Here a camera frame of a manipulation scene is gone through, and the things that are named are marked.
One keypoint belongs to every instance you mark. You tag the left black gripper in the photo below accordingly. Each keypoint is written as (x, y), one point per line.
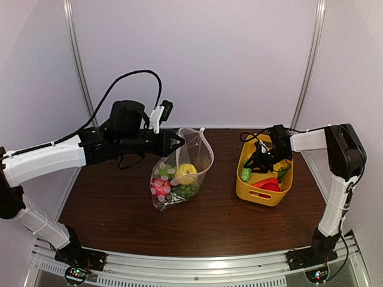
(164, 149)

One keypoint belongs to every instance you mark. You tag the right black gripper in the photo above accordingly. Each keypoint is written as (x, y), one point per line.
(259, 162)

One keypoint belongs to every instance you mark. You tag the green toy cucumber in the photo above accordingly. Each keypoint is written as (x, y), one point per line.
(246, 174)

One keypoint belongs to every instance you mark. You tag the orange toy carrot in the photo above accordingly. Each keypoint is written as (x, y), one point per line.
(266, 182)

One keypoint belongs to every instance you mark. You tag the red toy pepper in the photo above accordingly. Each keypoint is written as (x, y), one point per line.
(269, 187)

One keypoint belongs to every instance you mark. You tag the green toy apple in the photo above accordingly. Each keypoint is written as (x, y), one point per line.
(166, 170)

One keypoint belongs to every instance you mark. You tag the yellow toy lemon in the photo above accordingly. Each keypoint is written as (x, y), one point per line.
(186, 174)

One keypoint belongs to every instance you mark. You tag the clear zip top bag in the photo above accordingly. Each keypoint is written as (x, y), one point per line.
(196, 151)

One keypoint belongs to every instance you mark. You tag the green toy grapes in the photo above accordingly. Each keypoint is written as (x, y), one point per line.
(186, 191)

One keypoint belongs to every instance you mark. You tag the red toy apple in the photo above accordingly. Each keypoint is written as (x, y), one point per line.
(160, 188)

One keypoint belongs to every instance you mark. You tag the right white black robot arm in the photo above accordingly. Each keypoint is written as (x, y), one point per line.
(347, 159)

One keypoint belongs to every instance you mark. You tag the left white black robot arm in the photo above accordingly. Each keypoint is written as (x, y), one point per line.
(129, 130)

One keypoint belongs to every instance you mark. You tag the yellow plastic basket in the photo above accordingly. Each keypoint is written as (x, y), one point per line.
(245, 190)

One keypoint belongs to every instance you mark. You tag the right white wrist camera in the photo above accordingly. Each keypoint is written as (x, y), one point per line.
(262, 147)

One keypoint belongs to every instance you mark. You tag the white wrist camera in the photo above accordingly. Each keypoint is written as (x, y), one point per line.
(262, 147)
(160, 114)

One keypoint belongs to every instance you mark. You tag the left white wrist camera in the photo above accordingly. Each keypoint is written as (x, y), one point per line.
(160, 114)

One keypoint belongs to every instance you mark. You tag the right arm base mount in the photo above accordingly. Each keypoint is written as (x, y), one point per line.
(321, 250)

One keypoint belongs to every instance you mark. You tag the aluminium front rail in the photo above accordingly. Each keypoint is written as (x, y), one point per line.
(267, 269)

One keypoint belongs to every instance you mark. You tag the left aluminium frame post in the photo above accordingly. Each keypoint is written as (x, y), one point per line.
(75, 50)

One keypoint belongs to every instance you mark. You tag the aluminium frame post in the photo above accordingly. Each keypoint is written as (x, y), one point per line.
(319, 19)
(75, 50)

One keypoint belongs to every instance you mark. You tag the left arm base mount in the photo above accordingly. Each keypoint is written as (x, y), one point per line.
(76, 256)

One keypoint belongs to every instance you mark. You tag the right aluminium frame post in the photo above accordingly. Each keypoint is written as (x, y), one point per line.
(319, 19)

